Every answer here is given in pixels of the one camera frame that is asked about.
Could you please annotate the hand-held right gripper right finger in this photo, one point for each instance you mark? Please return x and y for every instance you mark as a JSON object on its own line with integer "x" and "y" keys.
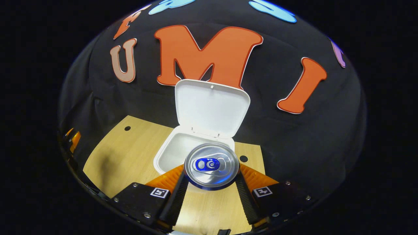
{"x": 246, "y": 202}

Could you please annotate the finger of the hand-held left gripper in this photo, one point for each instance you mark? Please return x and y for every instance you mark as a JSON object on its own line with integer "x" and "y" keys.
{"x": 69, "y": 132}
{"x": 75, "y": 140}

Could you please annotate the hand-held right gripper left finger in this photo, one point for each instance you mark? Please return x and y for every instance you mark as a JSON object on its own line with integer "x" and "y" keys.
{"x": 178, "y": 202}

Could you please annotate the blue pop can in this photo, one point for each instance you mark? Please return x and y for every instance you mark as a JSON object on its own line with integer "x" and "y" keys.
{"x": 212, "y": 176}

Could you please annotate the white desktop garbage bin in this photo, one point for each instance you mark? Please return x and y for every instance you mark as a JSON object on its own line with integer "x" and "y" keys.
{"x": 209, "y": 111}

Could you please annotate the wooden desktop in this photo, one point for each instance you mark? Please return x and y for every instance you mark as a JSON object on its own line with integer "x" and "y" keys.
{"x": 130, "y": 156}

